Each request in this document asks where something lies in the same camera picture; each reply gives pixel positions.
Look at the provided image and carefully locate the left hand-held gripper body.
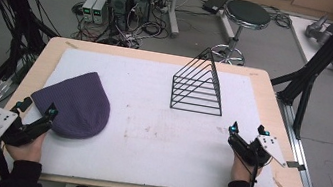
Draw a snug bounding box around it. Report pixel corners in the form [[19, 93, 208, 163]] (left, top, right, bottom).
[[0, 107, 56, 154]]

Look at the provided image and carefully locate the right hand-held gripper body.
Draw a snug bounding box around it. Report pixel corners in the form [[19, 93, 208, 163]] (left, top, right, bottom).
[[231, 130, 292, 173]]

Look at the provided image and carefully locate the purple knit beanie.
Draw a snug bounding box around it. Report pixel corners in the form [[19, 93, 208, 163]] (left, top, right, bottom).
[[24, 62, 117, 144]]

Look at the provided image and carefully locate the black wire rack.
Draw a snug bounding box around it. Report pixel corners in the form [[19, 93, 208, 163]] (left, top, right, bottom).
[[167, 42, 233, 118]]

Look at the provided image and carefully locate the person's right hand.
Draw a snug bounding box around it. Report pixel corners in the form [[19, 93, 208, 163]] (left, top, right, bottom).
[[229, 151, 266, 186]]

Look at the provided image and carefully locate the person's left hand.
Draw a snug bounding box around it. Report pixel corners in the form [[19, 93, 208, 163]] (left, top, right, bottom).
[[3, 126, 47, 166]]

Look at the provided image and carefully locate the black flat tag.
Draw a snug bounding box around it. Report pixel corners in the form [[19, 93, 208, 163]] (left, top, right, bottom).
[[284, 159, 308, 173]]

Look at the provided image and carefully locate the white foam mat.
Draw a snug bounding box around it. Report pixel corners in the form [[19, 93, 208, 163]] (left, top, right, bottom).
[[4, 39, 296, 187]]

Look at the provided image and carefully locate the white board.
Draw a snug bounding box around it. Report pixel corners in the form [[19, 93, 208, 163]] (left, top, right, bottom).
[[281, 14, 333, 72]]

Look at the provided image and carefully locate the white power supply unit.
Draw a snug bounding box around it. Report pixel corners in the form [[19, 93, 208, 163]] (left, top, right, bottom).
[[79, 0, 98, 24], [90, 0, 110, 26]]

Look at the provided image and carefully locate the black round stool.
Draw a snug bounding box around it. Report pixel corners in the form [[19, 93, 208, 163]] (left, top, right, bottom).
[[207, 0, 275, 70]]

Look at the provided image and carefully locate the black computer tower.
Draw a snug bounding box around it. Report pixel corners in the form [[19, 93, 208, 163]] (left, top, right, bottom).
[[127, 0, 153, 27], [101, 0, 134, 32]]

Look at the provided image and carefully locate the black power adapter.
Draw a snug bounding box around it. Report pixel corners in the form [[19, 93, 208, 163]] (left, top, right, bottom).
[[201, 0, 230, 17]]

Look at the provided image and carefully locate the grey desk leg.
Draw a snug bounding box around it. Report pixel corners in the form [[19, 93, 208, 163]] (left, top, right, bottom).
[[162, 0, 185, 40]]

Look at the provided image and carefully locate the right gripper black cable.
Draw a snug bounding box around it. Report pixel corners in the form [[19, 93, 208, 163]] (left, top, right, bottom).
[[242, 149, 264, 187]]

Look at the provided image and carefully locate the tangle of floor cables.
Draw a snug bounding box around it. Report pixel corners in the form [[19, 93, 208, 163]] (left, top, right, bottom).
[[66, 0, 178, 55]]

